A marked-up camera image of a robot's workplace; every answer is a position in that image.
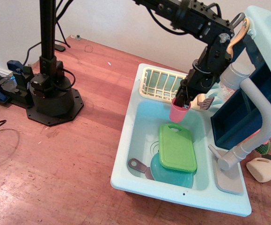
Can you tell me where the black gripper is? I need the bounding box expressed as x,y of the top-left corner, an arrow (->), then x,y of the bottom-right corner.
174,66 -> 220,108

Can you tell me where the pink plastic cup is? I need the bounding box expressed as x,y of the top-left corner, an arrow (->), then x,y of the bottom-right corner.
169,98 -> 191,123

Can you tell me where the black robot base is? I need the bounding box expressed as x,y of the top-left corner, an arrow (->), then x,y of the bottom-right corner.
26,0 -> 84,126

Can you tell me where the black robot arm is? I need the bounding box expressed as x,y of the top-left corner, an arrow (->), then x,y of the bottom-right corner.
135,0 -> 234,107

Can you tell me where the light teal toy sink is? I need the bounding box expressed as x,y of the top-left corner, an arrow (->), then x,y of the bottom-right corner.
110,63 -> 252,217

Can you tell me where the mauve plastic spatula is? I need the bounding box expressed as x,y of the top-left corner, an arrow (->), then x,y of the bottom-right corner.
198,97 -> 214,110

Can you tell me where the cream dish drying rack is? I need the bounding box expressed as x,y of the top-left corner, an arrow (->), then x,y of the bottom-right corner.
139,67 -> 187,104

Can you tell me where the green cutting board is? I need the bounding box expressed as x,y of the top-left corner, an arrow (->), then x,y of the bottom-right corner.
159,123 -> 197,173

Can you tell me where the orange dish brush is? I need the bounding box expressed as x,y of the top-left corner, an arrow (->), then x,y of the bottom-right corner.
226,17 -> 250,58

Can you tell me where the dark blue shelf unit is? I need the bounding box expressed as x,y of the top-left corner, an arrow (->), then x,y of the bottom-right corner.
211,36 -> 271,150

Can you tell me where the teal plastic plate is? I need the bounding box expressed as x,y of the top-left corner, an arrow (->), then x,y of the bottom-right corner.
150,153 -> 193,188

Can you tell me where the grey toy faucet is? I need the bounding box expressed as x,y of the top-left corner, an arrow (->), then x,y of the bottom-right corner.
207,62 -> 271,171

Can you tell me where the green toy vegetable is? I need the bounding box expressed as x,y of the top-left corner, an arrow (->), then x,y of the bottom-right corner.
255,140 -> 271,155

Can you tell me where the beige ceramic jug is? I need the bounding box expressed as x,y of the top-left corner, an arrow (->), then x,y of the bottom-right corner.
246,157 -> 271,183

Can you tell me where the blue black clamp device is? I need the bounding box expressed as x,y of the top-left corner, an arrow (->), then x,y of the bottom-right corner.
0,60 -> 34,108

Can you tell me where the mauve pan handle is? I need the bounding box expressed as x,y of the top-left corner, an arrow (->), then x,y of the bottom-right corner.
128,158 -> 154,180

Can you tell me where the toy knife grey handle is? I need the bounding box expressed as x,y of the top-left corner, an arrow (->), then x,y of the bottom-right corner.
230,12 -> 245,29

